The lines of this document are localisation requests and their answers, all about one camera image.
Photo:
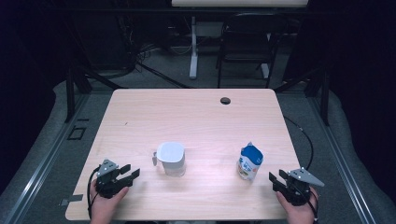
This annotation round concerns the metal floor rail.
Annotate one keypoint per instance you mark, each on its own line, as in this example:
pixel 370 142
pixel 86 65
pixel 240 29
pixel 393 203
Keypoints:
pixel 46 155
pixel 342 161

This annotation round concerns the black folding chair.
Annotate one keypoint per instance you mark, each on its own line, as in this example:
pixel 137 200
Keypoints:
pixel 246 40

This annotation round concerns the blue and white milk pouch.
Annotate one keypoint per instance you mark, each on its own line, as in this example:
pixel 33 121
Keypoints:
pixel 250 161

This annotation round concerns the person's right hand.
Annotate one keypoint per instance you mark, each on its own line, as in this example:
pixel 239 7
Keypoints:
pixel 300 214

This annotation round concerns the white desk leg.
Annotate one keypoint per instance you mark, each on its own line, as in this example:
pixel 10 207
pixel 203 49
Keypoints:
pixel 193 62
pixel 265 70

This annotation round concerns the person's left hand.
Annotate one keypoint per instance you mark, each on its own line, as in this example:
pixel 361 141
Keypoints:
pixel 102 208

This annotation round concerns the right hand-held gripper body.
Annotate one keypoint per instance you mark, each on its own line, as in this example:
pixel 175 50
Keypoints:
pixel 297 191

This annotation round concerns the clear jar with white lid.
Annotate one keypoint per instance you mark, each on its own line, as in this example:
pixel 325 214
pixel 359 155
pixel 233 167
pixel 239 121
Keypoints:
pixel 170 154

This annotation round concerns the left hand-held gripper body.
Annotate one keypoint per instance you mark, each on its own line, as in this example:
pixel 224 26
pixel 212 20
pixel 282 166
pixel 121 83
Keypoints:
pixel 107 183

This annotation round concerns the black metal stand frame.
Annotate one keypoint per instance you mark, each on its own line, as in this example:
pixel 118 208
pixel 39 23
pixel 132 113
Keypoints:
pixel 324 99
pixel 70 93

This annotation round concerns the grey tape strip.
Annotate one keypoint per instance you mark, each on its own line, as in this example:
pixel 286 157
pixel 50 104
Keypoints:
pixel 73 199

